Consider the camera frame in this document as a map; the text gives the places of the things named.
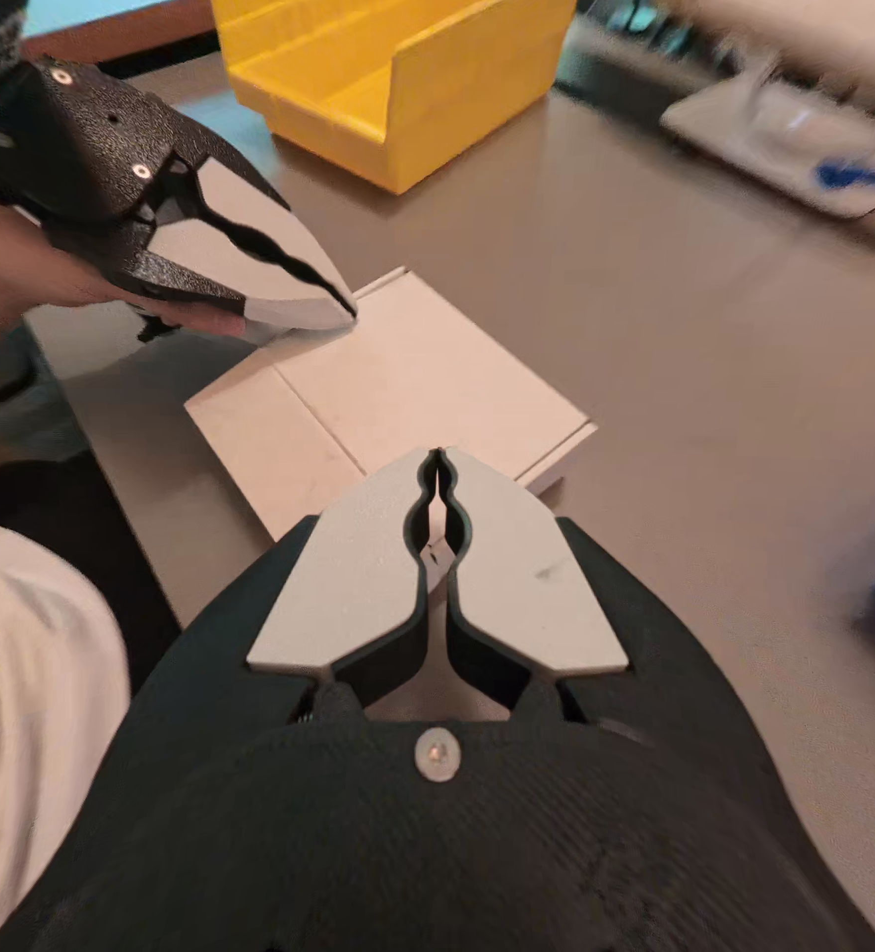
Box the yellow plastic bin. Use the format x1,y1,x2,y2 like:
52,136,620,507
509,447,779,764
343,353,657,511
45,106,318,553
210,0,578,196

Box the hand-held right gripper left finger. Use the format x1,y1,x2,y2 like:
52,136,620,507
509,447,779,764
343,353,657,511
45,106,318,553
246,448,442,689

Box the person's left hand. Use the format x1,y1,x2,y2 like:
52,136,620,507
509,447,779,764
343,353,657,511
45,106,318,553
0,199,249,373

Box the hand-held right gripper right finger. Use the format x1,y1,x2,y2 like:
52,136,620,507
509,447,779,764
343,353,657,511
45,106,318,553
437,446,629,711

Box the white stand base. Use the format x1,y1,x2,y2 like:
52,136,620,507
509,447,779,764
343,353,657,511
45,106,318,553
661,74,875,220

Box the white cardboard mailer box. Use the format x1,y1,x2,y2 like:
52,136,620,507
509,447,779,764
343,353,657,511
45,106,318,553
183,266,598,547

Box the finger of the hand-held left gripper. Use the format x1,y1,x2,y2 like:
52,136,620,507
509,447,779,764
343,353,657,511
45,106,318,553
143,216,357,332
177,152,358,317

